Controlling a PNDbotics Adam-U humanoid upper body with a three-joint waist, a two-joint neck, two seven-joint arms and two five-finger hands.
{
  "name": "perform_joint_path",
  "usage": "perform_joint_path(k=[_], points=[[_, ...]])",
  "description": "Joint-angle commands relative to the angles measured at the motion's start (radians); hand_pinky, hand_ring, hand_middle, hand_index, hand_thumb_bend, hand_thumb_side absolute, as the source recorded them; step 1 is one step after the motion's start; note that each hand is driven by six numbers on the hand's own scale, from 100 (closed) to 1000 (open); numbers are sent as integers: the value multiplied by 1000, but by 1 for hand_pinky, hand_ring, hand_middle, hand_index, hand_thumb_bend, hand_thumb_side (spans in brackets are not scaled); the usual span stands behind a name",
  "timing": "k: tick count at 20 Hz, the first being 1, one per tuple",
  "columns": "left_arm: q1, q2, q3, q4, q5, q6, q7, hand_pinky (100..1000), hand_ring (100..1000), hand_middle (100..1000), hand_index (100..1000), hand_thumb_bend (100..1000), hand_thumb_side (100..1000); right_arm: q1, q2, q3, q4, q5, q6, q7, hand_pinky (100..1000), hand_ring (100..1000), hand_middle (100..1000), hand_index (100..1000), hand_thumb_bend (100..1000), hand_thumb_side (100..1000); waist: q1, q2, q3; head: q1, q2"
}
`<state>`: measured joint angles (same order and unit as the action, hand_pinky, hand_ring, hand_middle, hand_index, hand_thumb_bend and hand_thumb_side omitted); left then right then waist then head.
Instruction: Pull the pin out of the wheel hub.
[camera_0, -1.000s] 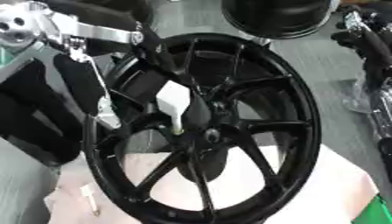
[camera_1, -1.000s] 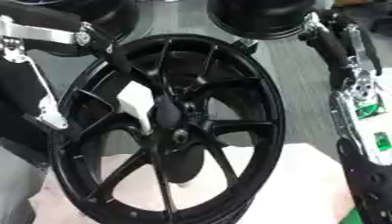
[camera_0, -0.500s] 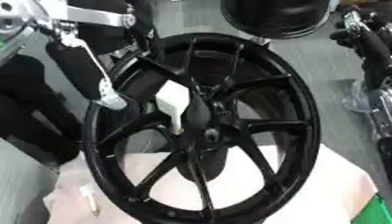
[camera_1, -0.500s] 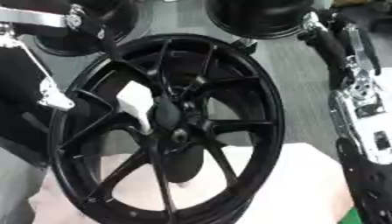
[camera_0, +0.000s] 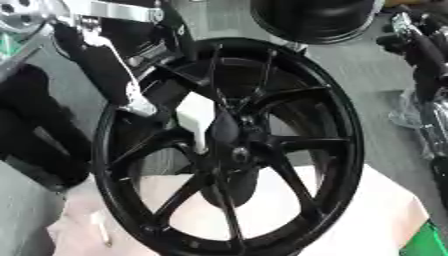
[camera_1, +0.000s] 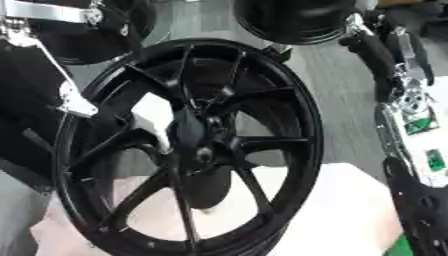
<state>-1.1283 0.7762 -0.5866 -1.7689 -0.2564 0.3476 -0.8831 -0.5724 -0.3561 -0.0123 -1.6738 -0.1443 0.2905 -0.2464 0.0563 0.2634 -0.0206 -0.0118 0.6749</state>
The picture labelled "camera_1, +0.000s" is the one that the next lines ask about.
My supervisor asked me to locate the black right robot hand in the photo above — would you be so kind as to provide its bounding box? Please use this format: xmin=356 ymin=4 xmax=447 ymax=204
xmin=337 ymin=13 xmax=438 ymax=104

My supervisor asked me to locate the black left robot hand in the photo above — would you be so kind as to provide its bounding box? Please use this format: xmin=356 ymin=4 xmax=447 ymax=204
xmin=0 ymin=32 xmax=102 ymax=195

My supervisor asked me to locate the black spoked wheel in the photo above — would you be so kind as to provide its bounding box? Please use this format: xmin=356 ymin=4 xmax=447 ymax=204
xmin=50 ymin=37 xmax=326 ymax=256

